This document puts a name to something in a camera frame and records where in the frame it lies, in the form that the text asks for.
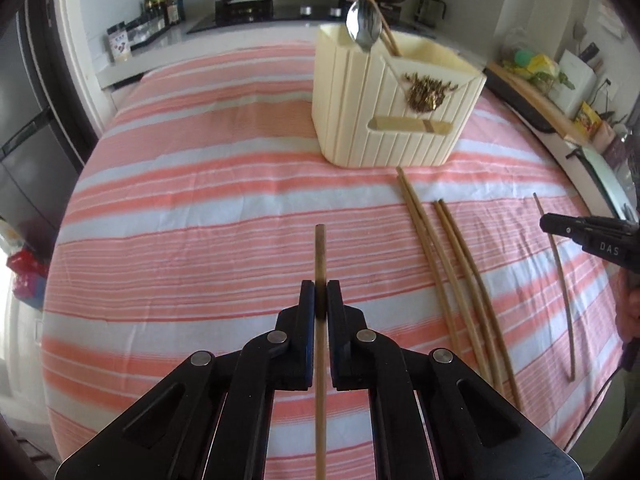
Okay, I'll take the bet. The yellow snack packet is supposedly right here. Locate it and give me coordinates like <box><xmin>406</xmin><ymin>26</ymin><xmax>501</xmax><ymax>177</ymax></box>
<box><xmin>572</xmin><ymin>102</ymin><xmax>604</xmax><ymax>137</ymax></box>

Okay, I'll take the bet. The black gas cooktop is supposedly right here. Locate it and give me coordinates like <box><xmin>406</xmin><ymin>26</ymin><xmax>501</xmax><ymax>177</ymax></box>
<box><xmin>187</xmin><ymin>0</ymin><xmax>437</xmax><ymax>37</ymax></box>

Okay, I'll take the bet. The red and blue toy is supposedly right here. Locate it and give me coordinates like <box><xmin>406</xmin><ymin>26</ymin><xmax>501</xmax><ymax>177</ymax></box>
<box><xmin>0</xmin><ymin>245</ymin><xmax>51</xmax><ymax>312</ymax></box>

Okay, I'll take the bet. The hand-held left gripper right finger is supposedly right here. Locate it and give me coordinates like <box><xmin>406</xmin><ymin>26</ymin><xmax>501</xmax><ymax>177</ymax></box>
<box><xmin>325</xmin><ymin>280</ymin><xmax>584</xmax><ymax>480</ymax></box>

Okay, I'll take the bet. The grey spatula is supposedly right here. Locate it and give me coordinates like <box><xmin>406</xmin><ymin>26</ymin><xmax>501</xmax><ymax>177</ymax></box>
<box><xmin>570</xmin><ymin>22</ymin><xmax>589</xmax><ymax>57</ymax></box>

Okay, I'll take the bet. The rack of spice jars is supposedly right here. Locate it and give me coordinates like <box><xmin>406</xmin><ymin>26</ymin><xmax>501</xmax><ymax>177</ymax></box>
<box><xmin>104</xmin><ymin>15</ymin><xmax>167</xmax><ymax>64</ymax></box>

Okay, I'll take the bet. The person's right hand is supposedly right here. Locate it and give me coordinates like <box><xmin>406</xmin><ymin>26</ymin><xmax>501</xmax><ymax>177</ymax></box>
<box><xmin>616</xmin><ymin>270</ymin><xmax>640</xmax><ymax>344</ymax></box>

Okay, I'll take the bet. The dark glass pitcher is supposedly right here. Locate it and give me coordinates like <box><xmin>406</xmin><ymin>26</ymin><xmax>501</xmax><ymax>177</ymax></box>
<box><xmin>414</xmin><ymin>0</ymin><xmax>449</xmax><ymax>27</ymax></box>

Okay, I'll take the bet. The cardboard box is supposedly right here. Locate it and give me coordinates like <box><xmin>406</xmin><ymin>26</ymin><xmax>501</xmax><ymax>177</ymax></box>
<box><xmin>0</xmin><ymin>217</ymin><xmax>22</xmax><ymax>253</ymax></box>

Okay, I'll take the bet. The row of wooden chopsticks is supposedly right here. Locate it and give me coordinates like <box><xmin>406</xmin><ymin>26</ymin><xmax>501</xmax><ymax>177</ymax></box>
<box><xmin>395</xmin><ymin>166</ymin><xmax>524</xmax><ymax>412</ymax></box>

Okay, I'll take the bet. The long wooden chopstick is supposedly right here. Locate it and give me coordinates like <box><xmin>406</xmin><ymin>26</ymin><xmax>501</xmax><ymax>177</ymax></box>
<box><xmin>351</xmin><ymin>0</ymin><xmax>397</xmax><ymax>57</ymax></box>
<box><xmin>531</xmin><ymin>192</ymin><xmax>577</xmax><ymax>382</ymax></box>
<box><xmin>313</xmin><ymin>224</ymin><xmax>329</xmax><ymax>480</ymax></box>
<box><xmin>365</xmin><ymin>0</ymin><xmax>402</xmax><ymax>57</ymax></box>

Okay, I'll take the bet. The long-handled steel spoon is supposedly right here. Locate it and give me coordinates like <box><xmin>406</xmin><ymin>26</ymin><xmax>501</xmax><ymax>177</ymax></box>
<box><xmin>357</xmin><ymin>2</ymin><xmax>385</xmax><ymax>54</ymax></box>

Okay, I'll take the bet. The purple container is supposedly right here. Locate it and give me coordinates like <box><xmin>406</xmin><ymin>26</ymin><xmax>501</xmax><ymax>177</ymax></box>
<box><xmin>605</xmin><ymin>135</ymin><xmax>632</xmax><ymax>172</ymax></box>

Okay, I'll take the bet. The cream ribbed utensil holder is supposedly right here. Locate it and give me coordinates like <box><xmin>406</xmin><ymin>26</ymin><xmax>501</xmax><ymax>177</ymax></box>
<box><xmin>310</xmin><ymin>24</ymin><xmax>489</xmax><ymax>169</ymax></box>

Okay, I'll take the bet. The wooden cutting board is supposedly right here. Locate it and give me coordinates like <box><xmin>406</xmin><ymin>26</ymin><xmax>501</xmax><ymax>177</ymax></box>
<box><xmin>487</xmin><ymin>60</ymin><xmax>577</xmax><ymax>142</ymax></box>

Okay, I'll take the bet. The black cable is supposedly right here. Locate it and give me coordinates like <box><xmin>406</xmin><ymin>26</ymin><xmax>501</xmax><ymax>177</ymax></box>
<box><xmin>564</xmin><ymin>341</ymin><xmax>637</xmax><ymax>455</ymax></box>

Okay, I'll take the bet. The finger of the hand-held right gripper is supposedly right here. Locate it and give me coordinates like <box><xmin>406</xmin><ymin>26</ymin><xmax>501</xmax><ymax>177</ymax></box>
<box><xmin>538</xmin><ymin>212</ymin><xmax>640</xmax><ymax>275</ymax></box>

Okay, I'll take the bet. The yellow green plastic bag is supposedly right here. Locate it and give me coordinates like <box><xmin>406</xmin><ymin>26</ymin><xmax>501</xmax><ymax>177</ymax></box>
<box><xmin>500</xmin><ymin>44</ymin><xmax>562</xmax><ymax>87</ymax></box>

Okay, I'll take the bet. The grey refrigerator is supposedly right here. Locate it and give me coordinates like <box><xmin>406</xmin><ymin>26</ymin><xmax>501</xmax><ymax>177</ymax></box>
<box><xmin>0</xmin><ymin>0</ymin><xmax>85</xmax><ymax>248</ymax></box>

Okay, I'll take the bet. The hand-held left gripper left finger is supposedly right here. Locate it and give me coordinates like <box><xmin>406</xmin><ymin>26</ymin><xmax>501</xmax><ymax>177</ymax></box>
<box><xmin>54</xmin><ymin>280</ymin><xmax>317</xmax><ymax>480</ymax></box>

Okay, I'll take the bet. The black tray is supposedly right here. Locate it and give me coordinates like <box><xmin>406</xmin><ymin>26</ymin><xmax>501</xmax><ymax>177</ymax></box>
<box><xmin>484</xmin><ymin>67</ymin><xmax>557</xmax><ymax>134</ymax></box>

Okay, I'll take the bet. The white knife block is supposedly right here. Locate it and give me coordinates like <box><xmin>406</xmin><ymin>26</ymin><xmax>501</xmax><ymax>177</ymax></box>
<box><xmin>549</xmin><ymin>50</ymin><xmax>599</xmax><ymax>117</ymax></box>

